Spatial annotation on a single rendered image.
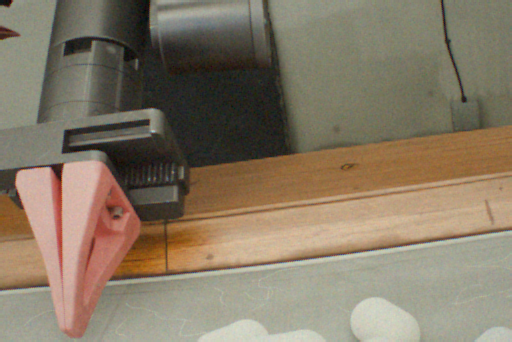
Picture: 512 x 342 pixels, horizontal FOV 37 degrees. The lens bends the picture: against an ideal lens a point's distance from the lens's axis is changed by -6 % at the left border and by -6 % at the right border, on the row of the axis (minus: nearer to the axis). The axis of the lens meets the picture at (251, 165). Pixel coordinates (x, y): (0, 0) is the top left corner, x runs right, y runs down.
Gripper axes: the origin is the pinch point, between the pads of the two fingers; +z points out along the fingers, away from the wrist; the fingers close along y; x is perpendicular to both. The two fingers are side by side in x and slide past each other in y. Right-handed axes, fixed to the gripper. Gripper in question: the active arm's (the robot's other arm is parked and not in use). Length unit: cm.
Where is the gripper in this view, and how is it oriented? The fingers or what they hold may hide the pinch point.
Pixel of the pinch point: (72, 317)
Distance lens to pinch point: 38.6
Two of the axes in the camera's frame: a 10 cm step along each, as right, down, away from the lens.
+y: 9.9, -1.0, -1.4
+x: 1.7, 4.9, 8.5
